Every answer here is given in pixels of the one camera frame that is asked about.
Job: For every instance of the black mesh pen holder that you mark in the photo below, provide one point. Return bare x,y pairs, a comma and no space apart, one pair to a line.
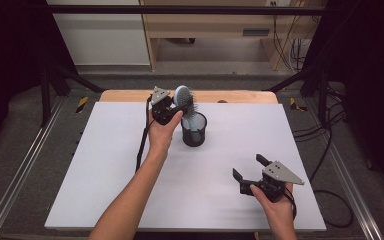
193,141

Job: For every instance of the black curtain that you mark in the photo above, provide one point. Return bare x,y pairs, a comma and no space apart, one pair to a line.
10,66
373,83

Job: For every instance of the black metal stand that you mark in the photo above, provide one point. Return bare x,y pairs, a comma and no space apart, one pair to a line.
322,96
45,93

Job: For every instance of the white tabletop board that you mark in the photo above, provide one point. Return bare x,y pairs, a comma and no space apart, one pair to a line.
213,186

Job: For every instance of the person's right hand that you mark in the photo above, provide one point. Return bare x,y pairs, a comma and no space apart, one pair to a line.
278,211

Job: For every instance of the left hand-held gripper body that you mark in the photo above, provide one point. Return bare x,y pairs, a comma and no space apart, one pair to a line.
161,111

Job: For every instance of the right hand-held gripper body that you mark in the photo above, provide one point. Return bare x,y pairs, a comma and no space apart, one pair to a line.
276,175

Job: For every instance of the person's left hand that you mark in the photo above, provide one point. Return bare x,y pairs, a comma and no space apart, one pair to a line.
160,138

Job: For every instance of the light wooden desk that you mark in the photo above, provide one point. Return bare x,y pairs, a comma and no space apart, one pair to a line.
196,28

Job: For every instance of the black horizontal bar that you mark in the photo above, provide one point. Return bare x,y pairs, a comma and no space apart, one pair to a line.
196,10

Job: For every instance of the yellow black floor tape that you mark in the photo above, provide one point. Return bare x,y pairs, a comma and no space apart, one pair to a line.
82,104
295,104

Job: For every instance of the light blue hairbrush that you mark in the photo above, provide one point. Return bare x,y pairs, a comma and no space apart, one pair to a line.
181,95

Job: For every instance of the aluminium floor rail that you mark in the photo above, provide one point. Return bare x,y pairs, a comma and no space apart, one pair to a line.
353,190
16,180

